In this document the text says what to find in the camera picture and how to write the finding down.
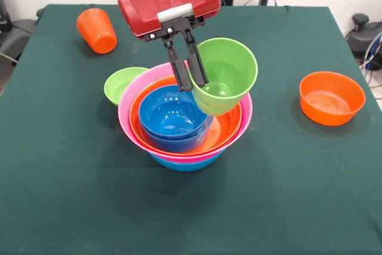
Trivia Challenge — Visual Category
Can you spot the small dark blue bowl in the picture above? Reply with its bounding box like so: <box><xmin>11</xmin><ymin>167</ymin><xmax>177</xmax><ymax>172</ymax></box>
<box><xmin>138</xmin><ymin>85</ymin><xmax>210</xmax><ymax>140</ymax></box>

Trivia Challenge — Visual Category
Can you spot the large blue bowl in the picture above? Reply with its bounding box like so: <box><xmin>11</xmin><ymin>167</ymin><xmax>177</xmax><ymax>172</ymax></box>
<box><xmin>149</xmin><ymin>148</ymin><xmax>227</xmax><ymax>173</ymax></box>

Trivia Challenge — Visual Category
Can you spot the small light blue bowl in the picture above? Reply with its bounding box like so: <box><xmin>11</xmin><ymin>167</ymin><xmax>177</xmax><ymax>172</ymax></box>
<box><xmin>140</xmin><ymin>96</ymin><xmax>216</xmax><ymax>153</ymax></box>

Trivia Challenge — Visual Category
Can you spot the tangled cable bundle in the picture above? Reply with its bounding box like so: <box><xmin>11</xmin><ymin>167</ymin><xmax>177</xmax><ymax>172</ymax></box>
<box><xmin>359</xmin><ymin>34</ymin><xmax>382</xmax><ymax>88</ymax></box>

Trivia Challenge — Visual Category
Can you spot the black equipment box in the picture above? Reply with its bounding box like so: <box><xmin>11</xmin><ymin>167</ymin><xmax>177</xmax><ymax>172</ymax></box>
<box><xmin>0</xmin><ymin>0</ymin><xmax>13</xmax><ymax>33</ymax></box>

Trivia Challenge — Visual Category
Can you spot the grey wheeled base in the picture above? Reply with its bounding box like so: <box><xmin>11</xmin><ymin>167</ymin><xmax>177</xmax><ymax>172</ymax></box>
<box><xmin>345</xmin><ymin>13</ymin><xmax>382</xmax><ymax>60</ymax></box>
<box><xmin>0</xmin><ymin>19</ymin><xmax>38</xmax><ymax>59</ymax></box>

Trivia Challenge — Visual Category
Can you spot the orange cup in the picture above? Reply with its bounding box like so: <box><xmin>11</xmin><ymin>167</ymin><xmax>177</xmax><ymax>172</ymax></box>
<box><xmin>76</xmin><ymin>8</ymin><xmax>118</xmax><ymax>55</ymax></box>

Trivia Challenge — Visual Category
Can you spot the large orange bowl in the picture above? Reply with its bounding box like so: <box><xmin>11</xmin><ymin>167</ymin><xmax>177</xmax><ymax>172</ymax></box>
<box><xmin>128</xmin><ymin>75</ymin><xmax>242</xmax><ymax>155</ymax></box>

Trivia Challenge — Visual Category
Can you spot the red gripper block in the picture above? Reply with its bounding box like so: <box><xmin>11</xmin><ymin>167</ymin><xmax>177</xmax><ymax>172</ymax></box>
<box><xmin>116</xmin><ymin>0</ymin><xmax>222</xmax><ymax>93</ymax></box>

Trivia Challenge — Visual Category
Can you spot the large pink bowl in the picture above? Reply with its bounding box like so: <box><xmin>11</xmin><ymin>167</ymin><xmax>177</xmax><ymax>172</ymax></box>
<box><xmin>118</xmin><ymin>63</ymin><xmax>254</xmax><ymax>164</ymax></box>

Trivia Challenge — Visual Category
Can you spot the dark green tablecloth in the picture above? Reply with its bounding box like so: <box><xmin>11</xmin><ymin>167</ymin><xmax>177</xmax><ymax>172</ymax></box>
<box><xmin>0</xmin><ymin>4</ymin><xmax>382</xmax><ymax>255</ymax></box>

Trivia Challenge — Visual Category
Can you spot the green cup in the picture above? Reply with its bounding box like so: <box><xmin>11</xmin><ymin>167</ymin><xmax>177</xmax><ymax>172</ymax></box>
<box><xmin>190</xmin><ymin>37</ymin><xmax>258</xmax><ymax>117</ymax></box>

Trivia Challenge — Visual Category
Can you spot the small green bowl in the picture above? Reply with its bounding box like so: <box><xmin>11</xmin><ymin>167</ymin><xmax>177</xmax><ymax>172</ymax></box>
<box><xmin>104</xmin><ymin>67</ymin><xmax>149</xmax><ymax>107</ymax></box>

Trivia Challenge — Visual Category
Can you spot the small orange bowl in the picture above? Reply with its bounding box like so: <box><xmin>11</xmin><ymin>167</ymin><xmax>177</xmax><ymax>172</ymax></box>
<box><xmin>299</xmin><ymin>71</ymin><xmax>366</xmax><ymax>127</ymax></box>

